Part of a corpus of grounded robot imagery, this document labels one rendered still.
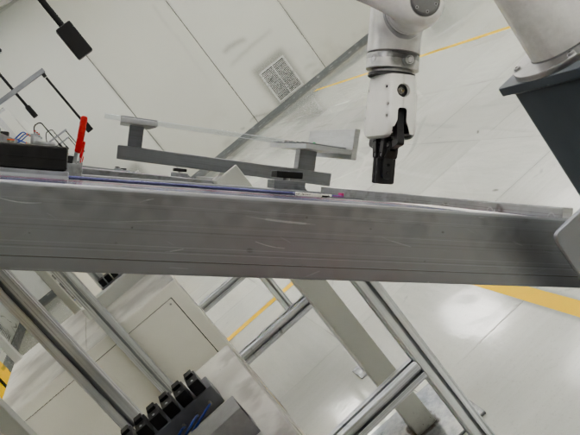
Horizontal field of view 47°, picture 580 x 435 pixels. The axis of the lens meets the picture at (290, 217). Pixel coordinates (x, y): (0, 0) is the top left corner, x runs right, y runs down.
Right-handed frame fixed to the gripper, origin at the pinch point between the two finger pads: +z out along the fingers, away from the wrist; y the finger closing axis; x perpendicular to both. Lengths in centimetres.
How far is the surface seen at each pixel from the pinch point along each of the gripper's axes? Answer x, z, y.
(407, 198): 3.6, 3.9, -16.1
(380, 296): -11.8, 24.2, 21.9
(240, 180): 12.4, 3.4, 47.1
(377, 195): 3.6, 3.9, -6.3
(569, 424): -55, 49, 16
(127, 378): 30, 63, 96
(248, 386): 20.0, 34.5, -0.7
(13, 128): 98, -22, 462
